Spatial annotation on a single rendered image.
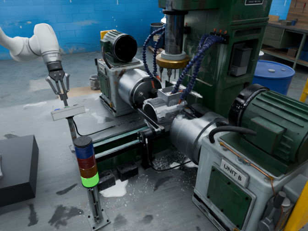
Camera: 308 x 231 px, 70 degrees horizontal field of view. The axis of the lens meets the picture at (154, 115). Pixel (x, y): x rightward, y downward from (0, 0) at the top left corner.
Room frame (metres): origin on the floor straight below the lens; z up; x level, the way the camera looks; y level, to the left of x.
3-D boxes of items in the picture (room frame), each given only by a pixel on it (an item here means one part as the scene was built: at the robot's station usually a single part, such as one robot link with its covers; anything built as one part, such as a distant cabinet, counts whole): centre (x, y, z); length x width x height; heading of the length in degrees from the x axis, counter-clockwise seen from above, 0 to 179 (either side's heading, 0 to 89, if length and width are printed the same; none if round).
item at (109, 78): (1.63, 0.25, 0.99); 0.35 x 0.31 x 0.37; 32
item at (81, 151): (0.58, 0.23, 1.19); 0.06 x 0.06 x 0.04
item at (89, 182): (0.58, 0.23, 1.05); 0.06 x 0.06 x 0.04
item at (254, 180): (0.62, -0.38, 0.99); 0.35 x 0.31 x 0.37; 32
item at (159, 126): (1.04, 0.02, 1.01); 0.26 x 0.04 x 0.03; 32
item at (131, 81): (1.42, 0.12, 1.04); 0.37 x 0.25 x 0.25; 32
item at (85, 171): (0.58, 0.23, 1.10); 0.06 x 0.06 x 0.04
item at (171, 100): (1.14, -0.10, 1.11); 0.12 x 0.11 x 0.07; 122
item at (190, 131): (0.84, -0.24, 1.04); 0.41 x 0.25 x 0.25; 32
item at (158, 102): (1.12, -0.06, 1.01); 0.20 x 0.19 x 0.19; 122
